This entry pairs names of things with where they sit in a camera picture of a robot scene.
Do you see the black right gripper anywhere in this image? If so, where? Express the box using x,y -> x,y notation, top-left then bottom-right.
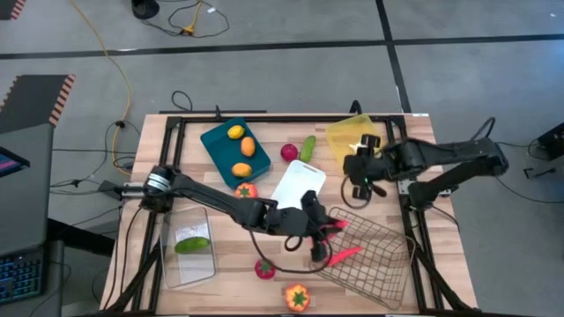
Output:
343,134 -> 391,200

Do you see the green toy cucumber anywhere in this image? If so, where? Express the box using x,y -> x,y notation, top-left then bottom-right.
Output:
299,135 -> 317,163
174,236 -> 212,254

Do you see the grey desk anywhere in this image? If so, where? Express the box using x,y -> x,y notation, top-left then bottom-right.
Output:
0,122 -> 55,257

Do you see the black looped floor cable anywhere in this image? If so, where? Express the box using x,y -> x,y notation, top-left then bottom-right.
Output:
170,90 -> 194,114

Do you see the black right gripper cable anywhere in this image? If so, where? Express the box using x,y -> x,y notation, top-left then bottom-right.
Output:
340,174 -> 369,210

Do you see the yellow power cable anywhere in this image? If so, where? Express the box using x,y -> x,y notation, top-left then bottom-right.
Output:
70,0 -> 133,166

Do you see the black cable with yellow plug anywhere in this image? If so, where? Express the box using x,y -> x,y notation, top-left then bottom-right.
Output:
140,0 -> 230,39

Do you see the computer screen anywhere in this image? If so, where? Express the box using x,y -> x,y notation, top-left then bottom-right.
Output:
0,146 -> 31,179

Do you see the yellow translucent plastic bin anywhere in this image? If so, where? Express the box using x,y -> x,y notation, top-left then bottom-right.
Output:
324,113 -> 389,175

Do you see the backlit computer keyboard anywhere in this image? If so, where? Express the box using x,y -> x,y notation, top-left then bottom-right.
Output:
0,248 -> 48,306

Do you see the large black striped-edge floor mat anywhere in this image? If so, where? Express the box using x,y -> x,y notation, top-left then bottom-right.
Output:
0,73 -> 77,134

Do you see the power strip with adapter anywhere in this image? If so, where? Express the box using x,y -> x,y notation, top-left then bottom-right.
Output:
97,179 -> 146,199

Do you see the grey wire basket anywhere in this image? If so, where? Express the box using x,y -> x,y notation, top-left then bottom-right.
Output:
310,206 -> 418,312

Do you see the white plastic bin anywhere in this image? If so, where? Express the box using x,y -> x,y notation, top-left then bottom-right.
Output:
270,158 -> 328,211

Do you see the orange toy tomato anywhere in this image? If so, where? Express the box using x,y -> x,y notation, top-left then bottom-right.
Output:
284,283 -> 312,313

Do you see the orange-yellow toy mango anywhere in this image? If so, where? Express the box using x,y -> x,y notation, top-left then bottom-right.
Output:
240,136 -> 257,158
231,162 -> 253,179

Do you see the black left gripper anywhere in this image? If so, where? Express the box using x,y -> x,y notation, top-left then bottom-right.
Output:
276,189 -> 330,264

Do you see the red strawberry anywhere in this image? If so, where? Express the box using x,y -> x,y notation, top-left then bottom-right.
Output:
254,258 -> 277,281

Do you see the black round stand base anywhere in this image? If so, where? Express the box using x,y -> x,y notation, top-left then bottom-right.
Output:
130,0 -> 160,20

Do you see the teal plastic tray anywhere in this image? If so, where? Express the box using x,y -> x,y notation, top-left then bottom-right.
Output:
200,116 -> 272,190

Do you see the black metal table frame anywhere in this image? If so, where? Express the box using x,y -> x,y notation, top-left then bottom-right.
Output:
100,114 -> 481,316

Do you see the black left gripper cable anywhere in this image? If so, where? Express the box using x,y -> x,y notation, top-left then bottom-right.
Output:
249,228 -> 330,275

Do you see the small black striped-edge floor mat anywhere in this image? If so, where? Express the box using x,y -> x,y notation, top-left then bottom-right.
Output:
0,0 -> 26,21

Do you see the black equipment box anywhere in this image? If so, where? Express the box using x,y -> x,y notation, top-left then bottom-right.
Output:
537,122 -> 564,160

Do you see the clear plastic bin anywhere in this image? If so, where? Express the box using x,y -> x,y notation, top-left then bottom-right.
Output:
160,205 -> 218,291

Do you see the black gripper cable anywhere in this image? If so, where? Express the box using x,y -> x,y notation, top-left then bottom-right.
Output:
249,228 -> 330,275
340,174 -> 369,210

